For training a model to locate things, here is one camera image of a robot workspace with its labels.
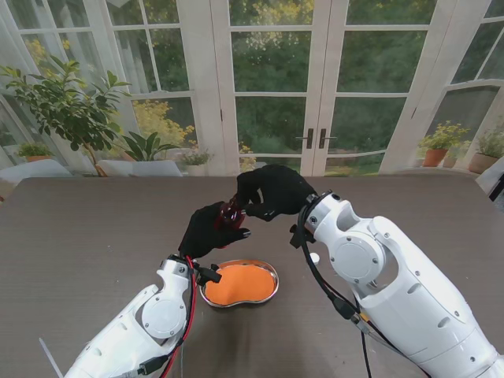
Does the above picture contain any yellow-green plant in terracotta pot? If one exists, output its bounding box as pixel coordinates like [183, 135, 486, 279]
[416, 120, 472, 169]

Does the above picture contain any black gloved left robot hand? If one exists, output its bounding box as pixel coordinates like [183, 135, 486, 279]
[179, 202, 252, 261]

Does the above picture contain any green plant in beige pot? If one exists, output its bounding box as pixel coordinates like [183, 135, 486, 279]
[468, 129, 504, 175]

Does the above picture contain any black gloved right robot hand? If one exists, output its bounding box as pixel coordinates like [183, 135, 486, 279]
[235, 164, 318, 222]

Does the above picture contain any broad-leaf green plant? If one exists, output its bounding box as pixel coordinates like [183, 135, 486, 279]
[120, 132, 180, 162]

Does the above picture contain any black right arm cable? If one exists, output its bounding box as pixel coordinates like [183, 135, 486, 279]
[297, 206, 373, 378]

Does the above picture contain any kidney-shaped steel tray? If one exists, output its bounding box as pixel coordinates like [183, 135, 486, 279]
[200, 258, 281, 309]

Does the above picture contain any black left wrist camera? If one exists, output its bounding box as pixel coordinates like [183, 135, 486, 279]
[195, 264, 222, 285]

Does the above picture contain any red translucent sample bottle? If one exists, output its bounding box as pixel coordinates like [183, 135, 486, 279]
[215, 199, 246, 250]

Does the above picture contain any tall leafy potted tree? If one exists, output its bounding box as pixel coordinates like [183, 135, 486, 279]
[0, 54, 133, 177]

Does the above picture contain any white rectangular planter box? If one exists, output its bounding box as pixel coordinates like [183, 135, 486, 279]
[98, 159, 183, 177]

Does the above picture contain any red left arm cable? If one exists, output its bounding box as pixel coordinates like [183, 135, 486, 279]
[161, 258, 197, 378]

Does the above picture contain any small bush in orange pot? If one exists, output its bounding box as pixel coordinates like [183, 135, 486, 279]
[15, 142, 56, 163]

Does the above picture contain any white zip tie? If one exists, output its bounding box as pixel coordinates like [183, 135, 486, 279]
[38, 337, 63, 378]

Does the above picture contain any small flowering plant white pot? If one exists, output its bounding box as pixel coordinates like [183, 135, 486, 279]
[179, 147, 216, 176]

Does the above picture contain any pale grey armchair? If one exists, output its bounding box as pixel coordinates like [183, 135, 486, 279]
[0, 159, 74, 198]

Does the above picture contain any dark metal door handle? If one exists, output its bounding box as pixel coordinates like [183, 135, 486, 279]
[296, 128, 314, 150]
[319, 128, 339, 150]

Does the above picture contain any orange tray liner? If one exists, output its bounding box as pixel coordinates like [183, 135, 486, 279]
[206, 264, 276, 305]

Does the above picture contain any white chair with black edge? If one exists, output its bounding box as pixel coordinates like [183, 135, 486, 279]
[476, 155, 504, 202]

